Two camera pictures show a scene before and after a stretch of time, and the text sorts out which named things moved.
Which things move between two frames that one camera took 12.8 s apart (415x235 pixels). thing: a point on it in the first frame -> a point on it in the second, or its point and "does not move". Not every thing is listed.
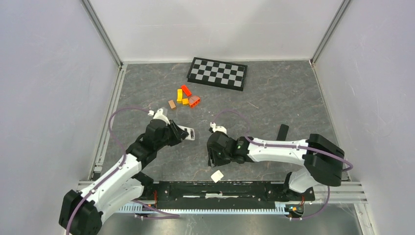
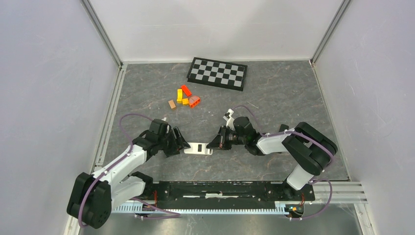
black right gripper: [213, 160] -> [219, 141]
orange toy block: [194, 101] does not move
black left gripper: [179, 135] -> [177, 144]
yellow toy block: [179, 96] does not move
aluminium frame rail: [348, 193] does not move
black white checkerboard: [224, 74] does not move
